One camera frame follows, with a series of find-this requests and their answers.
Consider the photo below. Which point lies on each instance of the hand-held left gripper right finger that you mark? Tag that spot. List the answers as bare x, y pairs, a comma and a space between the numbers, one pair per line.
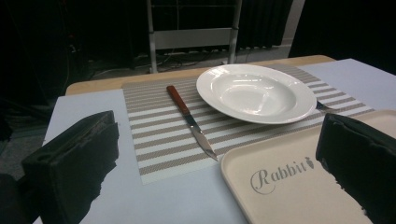
361, 161

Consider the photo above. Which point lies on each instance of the striped beige placemat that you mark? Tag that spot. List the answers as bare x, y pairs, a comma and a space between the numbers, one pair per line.
174, 130

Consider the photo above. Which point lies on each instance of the metal fork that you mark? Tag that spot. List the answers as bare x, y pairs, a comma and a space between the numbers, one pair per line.
324, 106

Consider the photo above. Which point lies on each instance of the dark curtain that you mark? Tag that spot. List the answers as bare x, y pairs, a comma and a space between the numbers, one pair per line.
264, 23

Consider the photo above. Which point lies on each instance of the white deep plate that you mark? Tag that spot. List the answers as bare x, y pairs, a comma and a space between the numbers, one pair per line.
256, 92

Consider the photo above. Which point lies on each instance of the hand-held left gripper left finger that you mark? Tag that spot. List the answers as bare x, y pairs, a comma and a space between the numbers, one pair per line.
71, 161

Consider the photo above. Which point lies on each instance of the cream plastic tray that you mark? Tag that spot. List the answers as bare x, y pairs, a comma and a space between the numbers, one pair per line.
292, 183

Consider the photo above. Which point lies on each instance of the metal stand frame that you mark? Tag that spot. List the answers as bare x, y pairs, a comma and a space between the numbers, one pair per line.
192, 36

